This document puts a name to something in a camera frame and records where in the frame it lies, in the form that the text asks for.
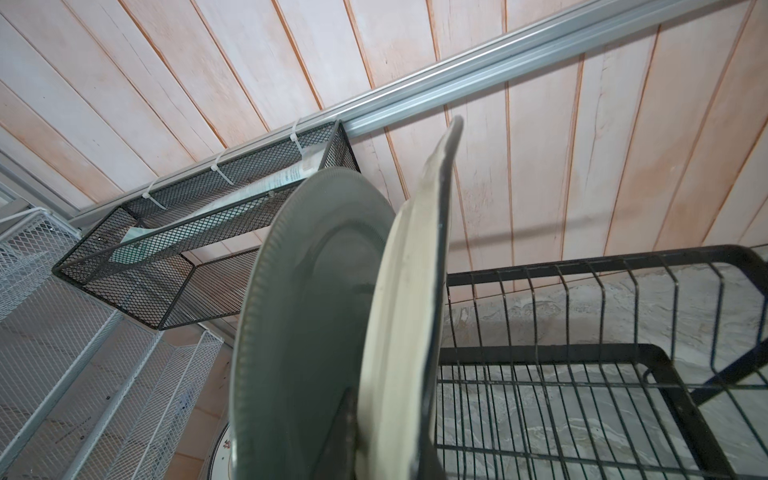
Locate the black wire dish rack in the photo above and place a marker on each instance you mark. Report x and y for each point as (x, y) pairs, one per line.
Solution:
(635, 366)

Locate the large teal green plate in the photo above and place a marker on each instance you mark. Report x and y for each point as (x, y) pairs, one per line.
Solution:
(303, 323)

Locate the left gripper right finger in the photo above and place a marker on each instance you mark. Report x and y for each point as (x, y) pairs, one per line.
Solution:
(429, 466)

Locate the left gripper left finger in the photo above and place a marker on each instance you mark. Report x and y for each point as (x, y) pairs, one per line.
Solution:
(338, 455)

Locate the horizontal aluminium wall rail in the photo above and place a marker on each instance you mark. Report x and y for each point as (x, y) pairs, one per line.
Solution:
(527, 50)

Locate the cream floral plate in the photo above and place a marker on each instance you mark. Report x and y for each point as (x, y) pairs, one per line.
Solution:
(396, 399)

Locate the black mesh wall basket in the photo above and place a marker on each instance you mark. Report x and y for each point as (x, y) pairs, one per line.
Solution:
(135, 260)

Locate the white wire mesh shelf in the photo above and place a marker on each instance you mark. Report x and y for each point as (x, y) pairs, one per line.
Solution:
(86, 392)

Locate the white plate black outline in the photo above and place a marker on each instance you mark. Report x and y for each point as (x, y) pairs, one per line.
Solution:
(220, 463)

